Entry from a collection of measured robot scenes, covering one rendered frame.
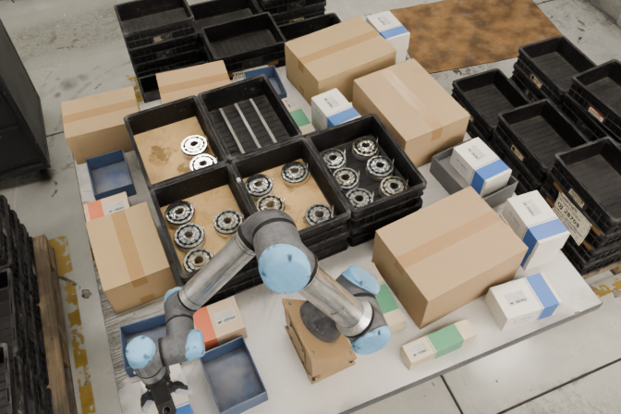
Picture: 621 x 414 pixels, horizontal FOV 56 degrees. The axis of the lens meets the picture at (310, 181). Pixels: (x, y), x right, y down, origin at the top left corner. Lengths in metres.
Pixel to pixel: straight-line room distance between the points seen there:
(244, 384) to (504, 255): 0.92
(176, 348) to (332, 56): 1.49
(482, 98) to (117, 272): 2.23
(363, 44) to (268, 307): 1.25
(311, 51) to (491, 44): 1.92
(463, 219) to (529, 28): 2.65
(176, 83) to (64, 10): 2.37
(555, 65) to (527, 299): 1.85
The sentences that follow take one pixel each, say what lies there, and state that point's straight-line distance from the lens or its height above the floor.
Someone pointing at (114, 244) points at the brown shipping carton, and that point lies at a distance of 2.11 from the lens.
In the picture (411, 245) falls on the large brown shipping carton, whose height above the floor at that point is 0.90.
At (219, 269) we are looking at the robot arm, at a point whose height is 1.20.
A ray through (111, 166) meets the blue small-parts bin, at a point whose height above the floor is 0.70.
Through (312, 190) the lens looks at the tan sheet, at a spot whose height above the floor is 0.83.
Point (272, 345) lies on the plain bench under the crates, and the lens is 2.00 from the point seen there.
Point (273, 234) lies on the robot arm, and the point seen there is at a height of 1.37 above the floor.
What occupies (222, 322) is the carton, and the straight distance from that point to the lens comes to 1.97.
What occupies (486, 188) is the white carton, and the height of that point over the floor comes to 0.81.
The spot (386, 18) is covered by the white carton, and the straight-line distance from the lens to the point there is 2.88.
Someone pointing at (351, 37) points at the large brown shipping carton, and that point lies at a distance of 2.71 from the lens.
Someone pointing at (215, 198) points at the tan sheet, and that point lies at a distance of 2.18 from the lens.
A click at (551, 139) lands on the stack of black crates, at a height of 0.38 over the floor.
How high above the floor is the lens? 2.52
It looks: 51 degrees down
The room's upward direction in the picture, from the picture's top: 1 degrees counter-clockwise
